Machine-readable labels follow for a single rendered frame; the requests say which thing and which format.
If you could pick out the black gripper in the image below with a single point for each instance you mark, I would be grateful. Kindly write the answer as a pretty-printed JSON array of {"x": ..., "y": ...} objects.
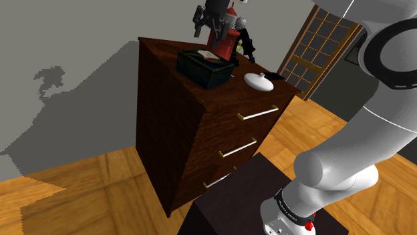
[{"x": 216, "y": 8}]

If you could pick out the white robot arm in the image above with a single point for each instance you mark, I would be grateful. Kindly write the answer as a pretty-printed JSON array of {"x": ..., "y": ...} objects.
[{"x": 342, "y": 146}]

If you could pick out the red robot figure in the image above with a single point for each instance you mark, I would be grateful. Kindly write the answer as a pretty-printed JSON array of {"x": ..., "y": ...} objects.
[{"x": 229, "y": 40}]

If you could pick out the dark green tissue box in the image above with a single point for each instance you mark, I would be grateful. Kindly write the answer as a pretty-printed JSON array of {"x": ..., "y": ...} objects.
[{"x": 208, "y": 70}]

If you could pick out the white round lid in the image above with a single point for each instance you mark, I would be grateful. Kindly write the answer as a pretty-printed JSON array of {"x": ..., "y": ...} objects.
[{"x": 259, "y": 82}]

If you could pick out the black flat phone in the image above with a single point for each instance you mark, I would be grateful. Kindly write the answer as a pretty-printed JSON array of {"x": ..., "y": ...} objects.
[{"x": 274, "y": 76}]

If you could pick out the wooden door with glass panes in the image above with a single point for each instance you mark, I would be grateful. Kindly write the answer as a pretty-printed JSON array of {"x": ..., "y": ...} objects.
[{"x": 317, "y": 42}]

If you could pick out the brown wooden chest of drawers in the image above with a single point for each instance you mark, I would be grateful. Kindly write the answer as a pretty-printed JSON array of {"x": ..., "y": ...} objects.
[{"x": 169, "y": 130}]

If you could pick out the dark robot stand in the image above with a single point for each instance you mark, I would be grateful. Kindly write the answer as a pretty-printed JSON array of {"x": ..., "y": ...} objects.
[{"x": 234, "y": 201}]

